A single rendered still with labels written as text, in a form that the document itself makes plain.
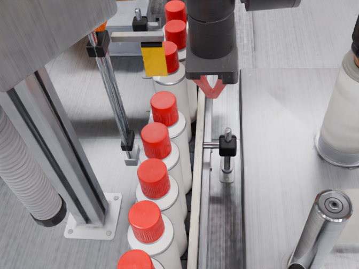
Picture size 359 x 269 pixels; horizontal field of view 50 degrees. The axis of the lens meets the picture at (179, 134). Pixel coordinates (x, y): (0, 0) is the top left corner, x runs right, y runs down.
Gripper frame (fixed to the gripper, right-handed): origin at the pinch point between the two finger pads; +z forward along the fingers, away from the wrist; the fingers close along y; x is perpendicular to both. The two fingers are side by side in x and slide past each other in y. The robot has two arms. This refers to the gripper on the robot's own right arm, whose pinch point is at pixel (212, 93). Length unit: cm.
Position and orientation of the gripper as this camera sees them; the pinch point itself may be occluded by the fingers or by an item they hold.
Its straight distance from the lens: 58.1
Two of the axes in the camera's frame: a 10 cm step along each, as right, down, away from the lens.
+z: 0.8, 6.1, 7.9
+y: 0.6, -7.9, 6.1
